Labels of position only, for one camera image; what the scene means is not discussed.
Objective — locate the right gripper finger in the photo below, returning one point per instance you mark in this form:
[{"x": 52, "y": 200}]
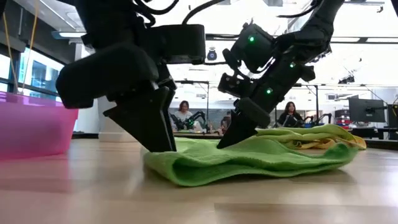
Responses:
[{"x": 245, "y": 121}]

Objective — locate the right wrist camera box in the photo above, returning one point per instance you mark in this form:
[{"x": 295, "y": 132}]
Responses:
[{"x": 233, "y": 84}]

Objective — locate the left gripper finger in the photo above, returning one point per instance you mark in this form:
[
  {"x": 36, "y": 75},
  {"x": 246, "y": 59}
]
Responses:
[
  {"x": 173, "y": 121},
  {"x": 149, "y": 124}
]

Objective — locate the black background stand frame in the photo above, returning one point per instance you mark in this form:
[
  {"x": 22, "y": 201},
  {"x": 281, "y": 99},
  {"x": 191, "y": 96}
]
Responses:
[
  {"x": 192, "y": 82},
  {"x": 317, "y": 102}
]

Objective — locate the person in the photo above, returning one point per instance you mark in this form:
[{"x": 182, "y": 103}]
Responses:
[
  {"x": 183, "y": 113},
  {"x": 290, "y": 116},
  {"x": 226, "y": 123}
]

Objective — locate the pink plastic basket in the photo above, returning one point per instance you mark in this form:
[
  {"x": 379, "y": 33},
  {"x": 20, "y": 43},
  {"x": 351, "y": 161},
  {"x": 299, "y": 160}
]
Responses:
[{"x": 31, "y": 127}]

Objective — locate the black computer monitor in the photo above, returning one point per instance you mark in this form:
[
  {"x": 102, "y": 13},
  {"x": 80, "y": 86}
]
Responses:
[
  {"x": 393, "y": 115},
  {"x": 366, "y": 110}
]

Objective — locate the white hexagonal planter pot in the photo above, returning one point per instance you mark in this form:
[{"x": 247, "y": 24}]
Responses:
[{"x": 101, "y": 121}]

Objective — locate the overhead rig light bar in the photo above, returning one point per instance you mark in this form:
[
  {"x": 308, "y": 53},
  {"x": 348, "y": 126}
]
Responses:
[{"x": 357, "y": 40}]

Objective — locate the black background robot arm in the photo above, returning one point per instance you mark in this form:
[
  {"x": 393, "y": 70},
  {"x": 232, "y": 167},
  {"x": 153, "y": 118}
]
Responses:
[
  {"x": 326, "y": 118},
  {"x": 194, "y": 119}
]

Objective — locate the yellow microfiber towel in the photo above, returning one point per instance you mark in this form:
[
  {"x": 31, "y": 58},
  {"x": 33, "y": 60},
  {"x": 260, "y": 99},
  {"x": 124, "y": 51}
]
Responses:
[{"x": 354, "y": 143}]

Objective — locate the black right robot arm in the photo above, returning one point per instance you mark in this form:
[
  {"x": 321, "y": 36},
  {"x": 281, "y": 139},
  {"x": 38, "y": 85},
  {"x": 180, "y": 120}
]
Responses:
[{"x": 317, "y": 25}]

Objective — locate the black framed window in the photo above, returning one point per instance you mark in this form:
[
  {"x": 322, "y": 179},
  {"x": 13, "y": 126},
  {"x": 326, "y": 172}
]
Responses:
[{"x": 40, "y": 74}]

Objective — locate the black overhead camera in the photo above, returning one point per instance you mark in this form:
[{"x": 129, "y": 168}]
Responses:
[{"x": 212, "y": 55}]

